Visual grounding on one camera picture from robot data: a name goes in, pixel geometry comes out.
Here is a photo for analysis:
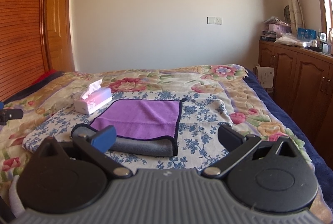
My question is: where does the white wall socket plate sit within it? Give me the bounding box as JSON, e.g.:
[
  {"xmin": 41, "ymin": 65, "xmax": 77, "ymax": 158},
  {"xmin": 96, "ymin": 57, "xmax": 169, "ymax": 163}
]
[{"xmin": 207, "ymin": 16, "xmax": 222, "ymax": 25}]

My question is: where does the white cardboard box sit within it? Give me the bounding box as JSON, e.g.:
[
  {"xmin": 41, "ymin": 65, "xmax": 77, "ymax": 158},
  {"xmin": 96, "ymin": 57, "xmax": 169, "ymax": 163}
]
[{"xmin": 256, "ymin": 66, "xmax": 274, "ymax": 89}]

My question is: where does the wooden door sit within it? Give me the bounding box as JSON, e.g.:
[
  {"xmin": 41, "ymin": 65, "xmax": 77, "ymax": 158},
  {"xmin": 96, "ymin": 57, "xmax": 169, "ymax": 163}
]
[{"xmin": 46, "ymin": 0, "xmax": 75, "ymax": 72}]

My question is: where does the floral bed blanket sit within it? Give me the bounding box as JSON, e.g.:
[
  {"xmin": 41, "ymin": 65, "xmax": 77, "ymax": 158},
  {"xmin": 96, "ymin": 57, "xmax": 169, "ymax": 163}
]
[{"xmin": 1, "ymin": 65, "xmax": 332, "ymax": 223}]

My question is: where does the dark blue bed sheet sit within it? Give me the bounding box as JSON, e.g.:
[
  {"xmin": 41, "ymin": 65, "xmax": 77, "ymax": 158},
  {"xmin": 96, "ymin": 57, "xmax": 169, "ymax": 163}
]
[{"xmin": 244, "ymin": 68, "xmax": 333, "ymax": 210}]

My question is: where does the purple grey microfibre towel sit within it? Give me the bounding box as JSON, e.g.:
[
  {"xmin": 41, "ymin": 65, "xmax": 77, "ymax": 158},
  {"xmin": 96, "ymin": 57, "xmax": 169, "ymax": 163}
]
[{"xmin": 79, "ymin": 98, "xmax": 186, "ymax": 157}]

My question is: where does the clutter pile on cabinet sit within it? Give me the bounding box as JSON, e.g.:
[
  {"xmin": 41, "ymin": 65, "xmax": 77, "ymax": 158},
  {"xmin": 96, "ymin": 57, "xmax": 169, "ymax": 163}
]
[{"xmin": 260, "ymin": 15, "xmax": 333, "ymax": 56}]

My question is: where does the blue floral white cloth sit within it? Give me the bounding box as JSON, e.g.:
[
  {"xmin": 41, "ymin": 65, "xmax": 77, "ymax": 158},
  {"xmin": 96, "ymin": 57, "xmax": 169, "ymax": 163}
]
[{"xmin": 22, "ymin": 92, "xmax": 232, "ymax": 170}]

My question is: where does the pink white tissue pack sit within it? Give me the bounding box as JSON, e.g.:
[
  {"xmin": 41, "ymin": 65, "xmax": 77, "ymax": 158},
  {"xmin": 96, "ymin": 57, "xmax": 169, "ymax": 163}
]
[{"xmin": 73, "ymin": 79, "xmax": 112, "ymax": 115}]

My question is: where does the wooden sideboard cabinet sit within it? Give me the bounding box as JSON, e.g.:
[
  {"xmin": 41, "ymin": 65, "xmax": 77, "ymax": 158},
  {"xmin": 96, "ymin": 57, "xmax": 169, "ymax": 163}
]
[{"xmin": 258, "ymin": 40, "xmax": 333, "ymax": 146}]

